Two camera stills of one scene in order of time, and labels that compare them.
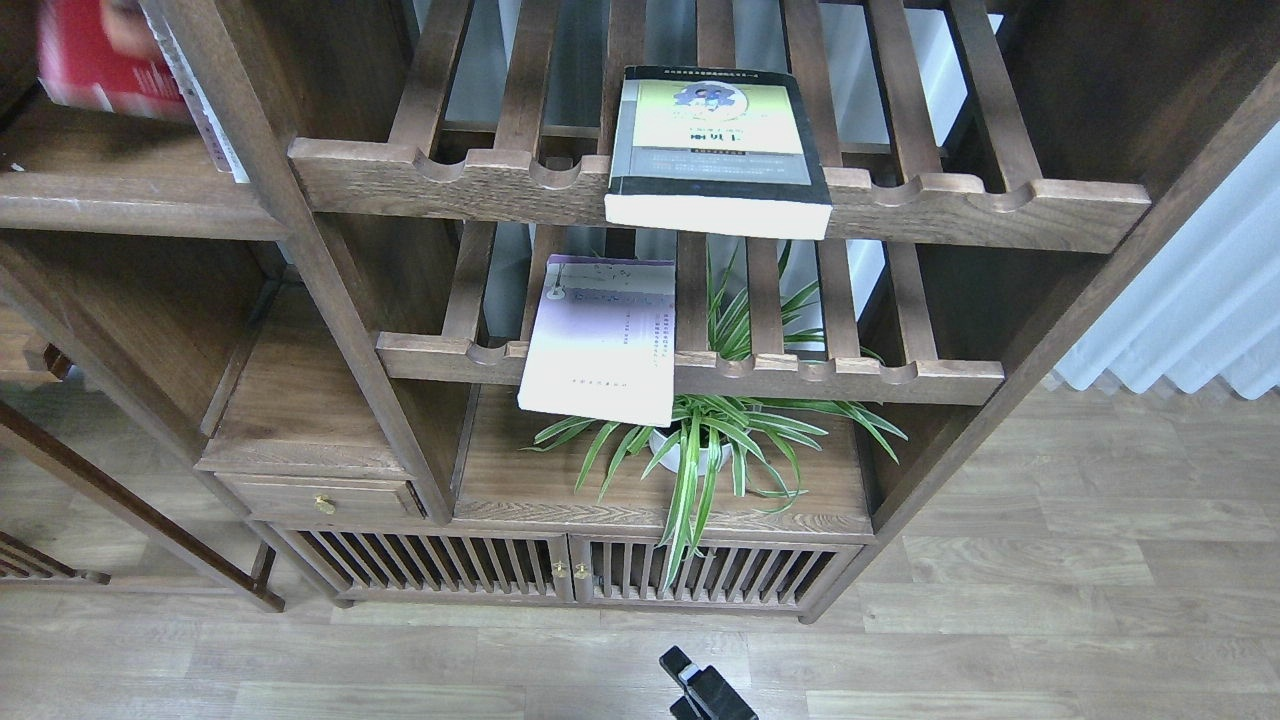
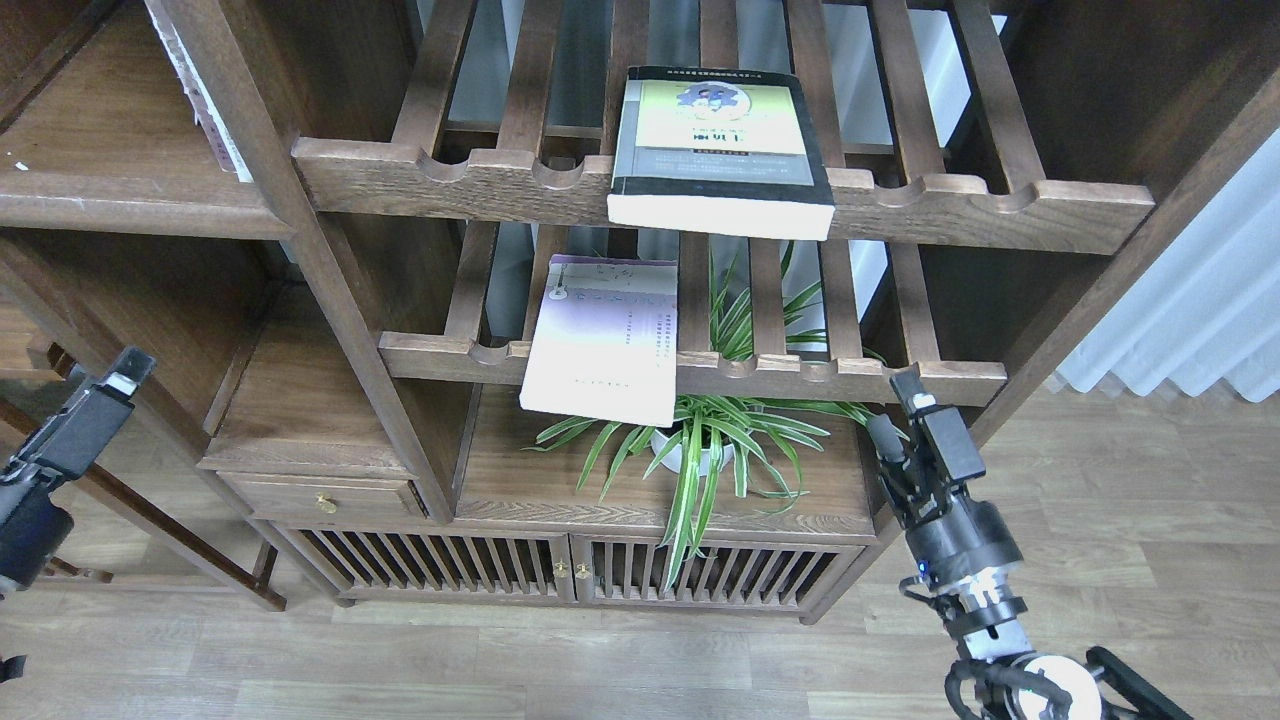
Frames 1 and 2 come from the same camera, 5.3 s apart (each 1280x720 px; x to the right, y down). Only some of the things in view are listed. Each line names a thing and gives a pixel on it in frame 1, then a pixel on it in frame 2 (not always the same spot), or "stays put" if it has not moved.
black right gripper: x=716 y=696 to x=951 y=533
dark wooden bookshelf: x=652 y=306 stays put
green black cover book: x=718 y=150 stays put
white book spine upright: x=221 y=147 stays put
